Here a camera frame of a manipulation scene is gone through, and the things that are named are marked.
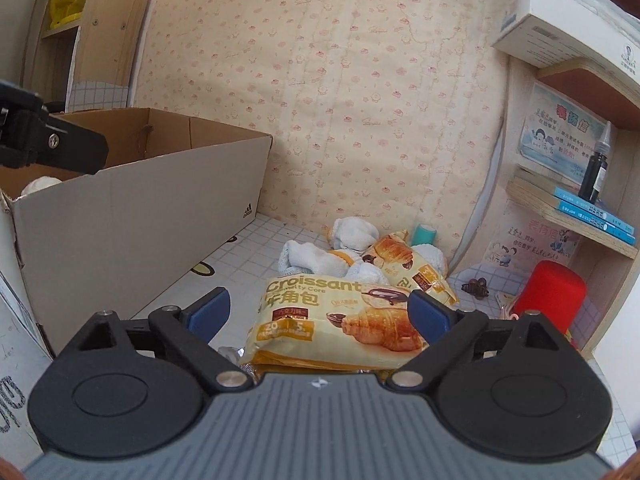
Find red container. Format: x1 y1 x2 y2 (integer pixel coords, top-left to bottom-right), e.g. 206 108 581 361
512 260 587 341

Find yellow croissant packet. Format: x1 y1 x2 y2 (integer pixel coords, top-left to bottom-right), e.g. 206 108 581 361
239 275 431 373
361 230 458 306

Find brown hair clip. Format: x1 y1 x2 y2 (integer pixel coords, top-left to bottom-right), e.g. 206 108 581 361
461 277 488 301

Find teal roll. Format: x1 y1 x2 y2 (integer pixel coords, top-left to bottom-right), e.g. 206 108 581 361
411 223 437 247

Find white printed board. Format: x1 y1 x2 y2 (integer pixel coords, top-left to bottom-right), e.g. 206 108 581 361
0 270 56 461

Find black dropper bottle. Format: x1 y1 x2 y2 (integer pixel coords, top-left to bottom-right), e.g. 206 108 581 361
579 121 613 203

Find blue book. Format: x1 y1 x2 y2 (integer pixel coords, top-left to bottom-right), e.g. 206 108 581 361
515 165 631 226
557 200 637 247

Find white sock with orange band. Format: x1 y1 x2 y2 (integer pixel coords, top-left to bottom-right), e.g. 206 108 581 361
325 216 381 251

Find cardboard box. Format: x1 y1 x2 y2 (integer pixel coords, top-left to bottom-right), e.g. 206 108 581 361
0 107 273 356

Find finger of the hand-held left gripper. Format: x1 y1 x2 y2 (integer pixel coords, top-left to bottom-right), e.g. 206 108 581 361
0 79 109 177

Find pink certificate poster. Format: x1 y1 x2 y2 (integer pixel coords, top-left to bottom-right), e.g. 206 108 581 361
487 217 581 268

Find white carton box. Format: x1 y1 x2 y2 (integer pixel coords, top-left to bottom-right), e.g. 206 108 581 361
492 0 640 68

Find wooden side shelf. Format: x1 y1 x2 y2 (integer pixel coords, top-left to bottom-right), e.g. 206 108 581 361
20 0 158 111

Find white grid desktop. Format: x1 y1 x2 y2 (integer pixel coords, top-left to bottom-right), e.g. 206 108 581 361
127 212 640 471

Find yellow plastic object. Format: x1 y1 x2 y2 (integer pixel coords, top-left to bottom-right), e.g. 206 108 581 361
47 0 91 31

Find white socks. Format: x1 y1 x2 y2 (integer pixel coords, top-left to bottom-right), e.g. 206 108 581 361
277 240 361 278

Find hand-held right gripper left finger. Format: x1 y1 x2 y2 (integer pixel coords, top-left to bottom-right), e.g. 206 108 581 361
57 287 256 393

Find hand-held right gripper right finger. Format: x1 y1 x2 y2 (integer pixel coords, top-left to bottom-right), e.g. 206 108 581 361
390 290 583 391

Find blue certificate poster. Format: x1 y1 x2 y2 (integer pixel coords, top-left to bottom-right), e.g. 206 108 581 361
517 82 611 171

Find wooden bookshelf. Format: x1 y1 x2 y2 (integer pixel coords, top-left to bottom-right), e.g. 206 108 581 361
492 0 640 356

